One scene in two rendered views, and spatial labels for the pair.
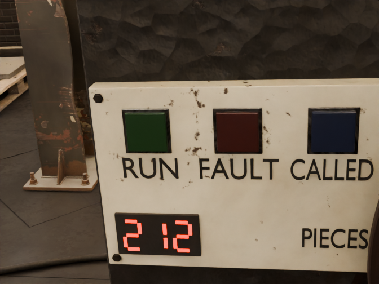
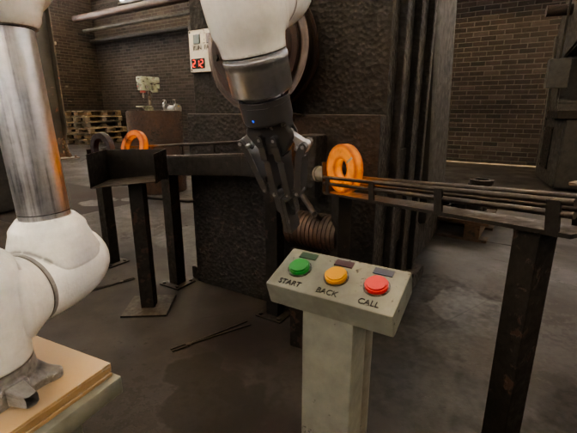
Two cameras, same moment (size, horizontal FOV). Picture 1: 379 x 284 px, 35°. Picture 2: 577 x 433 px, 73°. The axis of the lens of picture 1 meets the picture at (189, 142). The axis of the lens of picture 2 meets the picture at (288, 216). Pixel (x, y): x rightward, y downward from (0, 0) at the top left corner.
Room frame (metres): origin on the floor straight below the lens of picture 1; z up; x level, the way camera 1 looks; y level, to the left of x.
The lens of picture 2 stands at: (-1.14, -1.07, 0.89)
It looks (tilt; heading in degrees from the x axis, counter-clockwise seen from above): 15 degrees down; 22
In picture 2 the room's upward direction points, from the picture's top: straight up
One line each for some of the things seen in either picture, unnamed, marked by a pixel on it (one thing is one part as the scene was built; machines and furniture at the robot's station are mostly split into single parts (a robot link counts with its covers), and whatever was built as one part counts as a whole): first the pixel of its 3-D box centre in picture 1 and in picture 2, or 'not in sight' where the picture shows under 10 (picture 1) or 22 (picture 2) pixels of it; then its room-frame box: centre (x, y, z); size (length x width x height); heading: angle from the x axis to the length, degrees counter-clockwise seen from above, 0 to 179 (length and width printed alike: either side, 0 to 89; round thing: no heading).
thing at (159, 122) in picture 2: not in sight; (157, 150); (2.40, 1.93, 0.45); 0.59 x 0.59 x 0.89
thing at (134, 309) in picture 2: not in sight; (136, 233); (0.14, 0.17, 0.36); 0.26 x 0.20 x 0.72; 116
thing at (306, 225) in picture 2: not in sight; (314, 282); (0.14, -0.66, 0.27); 0.22 x 0.13 x 0.53; 81
